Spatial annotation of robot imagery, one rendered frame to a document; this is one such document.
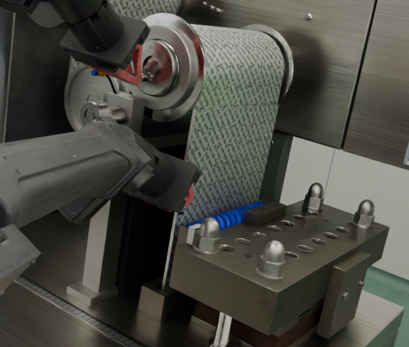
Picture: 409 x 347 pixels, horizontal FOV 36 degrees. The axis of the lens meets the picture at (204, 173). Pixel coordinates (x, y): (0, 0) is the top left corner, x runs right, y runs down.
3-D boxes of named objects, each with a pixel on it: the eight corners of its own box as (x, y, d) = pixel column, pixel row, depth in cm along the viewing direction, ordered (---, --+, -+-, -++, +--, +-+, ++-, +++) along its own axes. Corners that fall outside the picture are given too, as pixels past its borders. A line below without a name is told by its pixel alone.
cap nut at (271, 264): (250, 271, 81) (257, 239, 80) (264, 264, 84) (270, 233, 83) (275, 282, 79) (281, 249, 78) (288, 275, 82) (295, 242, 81)
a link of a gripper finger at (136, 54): (138, 106, 83) (108, 64, 76) (98, 91, 87) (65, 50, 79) (164, 65, 85) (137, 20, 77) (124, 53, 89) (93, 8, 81)
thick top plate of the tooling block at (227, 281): (168, 286, 86) (175, 245, 85) (300, 228, 119) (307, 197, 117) (268, 336, 78) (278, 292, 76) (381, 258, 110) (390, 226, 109)
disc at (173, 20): (115, 107, 93) (128, 5, 89) (117, 107, 93) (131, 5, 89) (195, 133, 85) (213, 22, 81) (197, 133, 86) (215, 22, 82)
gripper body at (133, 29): (127, 74, 76) (99, 34, 69) (65, 54, 80) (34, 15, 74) (153, 32, 77) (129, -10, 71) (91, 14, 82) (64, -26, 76)
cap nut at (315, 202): (298, 205, 112) (303, 181, 110) (308, 202, 115) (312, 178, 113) (317, 211, 110) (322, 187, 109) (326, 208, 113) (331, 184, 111)
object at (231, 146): (170, 235, 91) (193, 109, 86) (254, 206, 110) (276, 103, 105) (173, 236, 90) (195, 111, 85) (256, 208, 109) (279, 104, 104)
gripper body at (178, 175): (182, 215, 81) (154, 197, 75) (123, 190, 87) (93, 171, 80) (204, 171, 82) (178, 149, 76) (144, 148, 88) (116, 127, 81)
